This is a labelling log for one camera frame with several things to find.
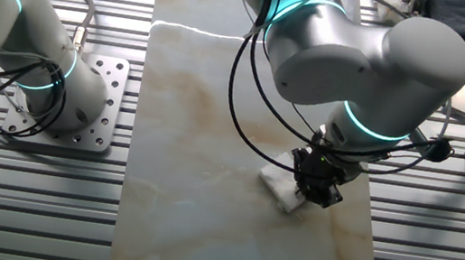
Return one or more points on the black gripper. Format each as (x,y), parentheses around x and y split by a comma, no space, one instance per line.
(320,172)

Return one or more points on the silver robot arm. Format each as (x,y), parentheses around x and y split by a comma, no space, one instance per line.
(360,66)

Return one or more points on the crumpled white tissue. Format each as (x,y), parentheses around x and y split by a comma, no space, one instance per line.
(389,4)

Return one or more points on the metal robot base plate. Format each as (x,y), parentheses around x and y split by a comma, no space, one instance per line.
(113,86)

